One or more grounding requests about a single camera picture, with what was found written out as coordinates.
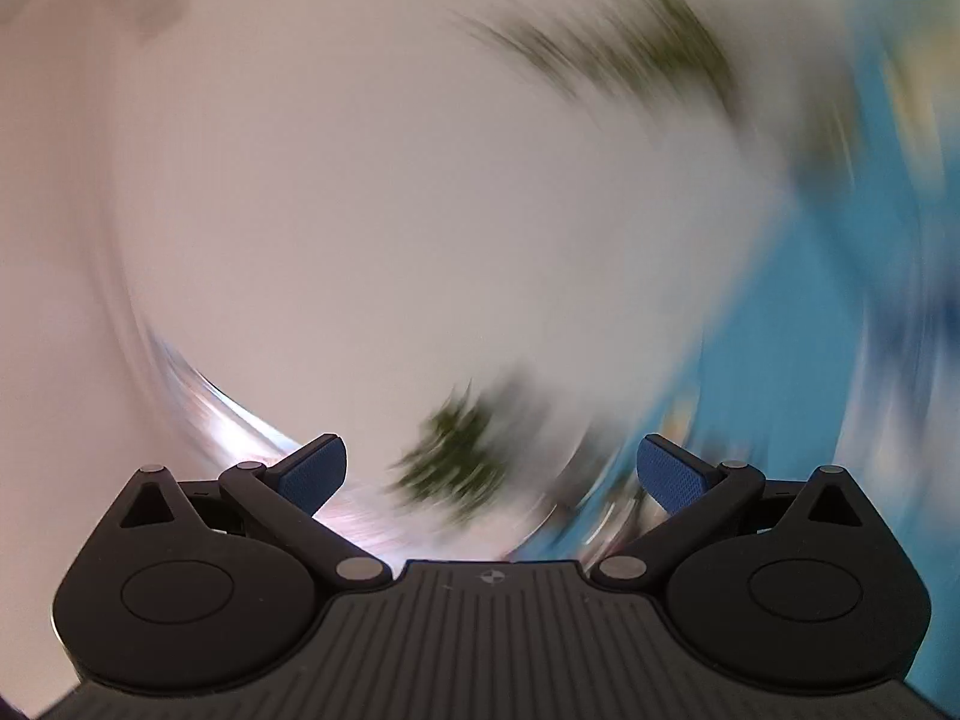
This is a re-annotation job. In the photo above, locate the blue floral tablecloth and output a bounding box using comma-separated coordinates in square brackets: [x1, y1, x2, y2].
[524, 0, 960, 691]

